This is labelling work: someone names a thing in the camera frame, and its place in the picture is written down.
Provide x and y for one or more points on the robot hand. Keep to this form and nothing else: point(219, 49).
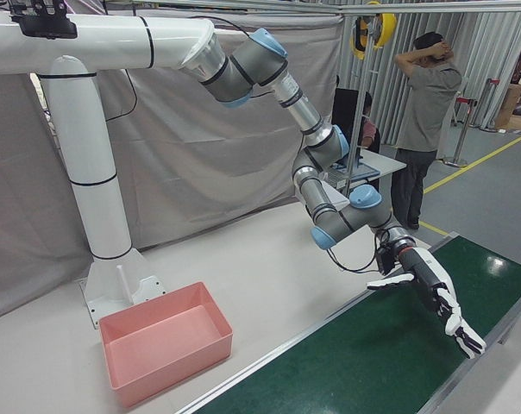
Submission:
point(433, 276)

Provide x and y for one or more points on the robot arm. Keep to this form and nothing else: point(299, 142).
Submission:
point(252, 64)

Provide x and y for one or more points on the pink plastic basket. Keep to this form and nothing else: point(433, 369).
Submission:
point(165, 345)

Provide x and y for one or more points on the green conveyor belt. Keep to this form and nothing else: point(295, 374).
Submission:
point(372, 345)

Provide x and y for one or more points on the white office desk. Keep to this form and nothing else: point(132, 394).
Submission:
point(390, 166)

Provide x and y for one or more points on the silver laptop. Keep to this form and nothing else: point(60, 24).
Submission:
point(340, 171)

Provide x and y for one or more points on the seated person in red shirt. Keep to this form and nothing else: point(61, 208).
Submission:
point(369, 129)

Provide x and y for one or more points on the person in gray shirt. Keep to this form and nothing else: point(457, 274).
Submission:
point(428, 108)

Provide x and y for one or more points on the black computer monitor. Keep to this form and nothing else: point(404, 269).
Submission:
point(344, 112)

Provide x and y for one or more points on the brown cardboard box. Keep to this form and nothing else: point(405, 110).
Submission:
point(508, 105)

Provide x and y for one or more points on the gray fabric curtain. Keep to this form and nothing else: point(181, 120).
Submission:
point(200, 164)

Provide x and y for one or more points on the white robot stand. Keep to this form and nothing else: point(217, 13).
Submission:
point(92, 151)

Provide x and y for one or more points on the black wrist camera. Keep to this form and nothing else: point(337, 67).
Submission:
point(387, 259)

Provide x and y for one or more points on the silver stanchion post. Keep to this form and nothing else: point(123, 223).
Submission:
point(489, 108)
point(459, 138)

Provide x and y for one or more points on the aluminium frame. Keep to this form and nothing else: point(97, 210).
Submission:
point(459, 8)

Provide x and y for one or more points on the black head camera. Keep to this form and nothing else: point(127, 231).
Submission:
point(45, 23)

